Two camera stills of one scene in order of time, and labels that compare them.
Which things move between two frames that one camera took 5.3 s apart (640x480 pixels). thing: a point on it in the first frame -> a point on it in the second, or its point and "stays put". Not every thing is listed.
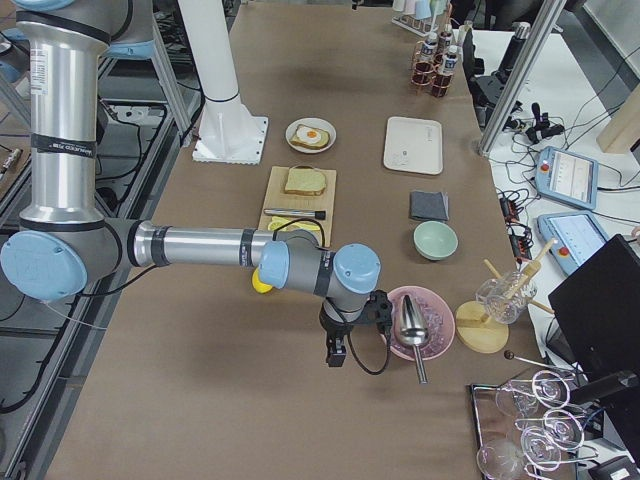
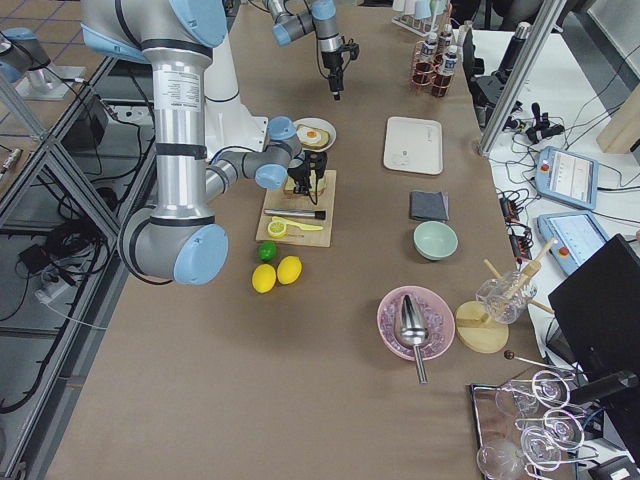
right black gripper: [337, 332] -> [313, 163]
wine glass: [548, 388] stays put
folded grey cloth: [426, 205] stays put
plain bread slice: [305, 180] stays put
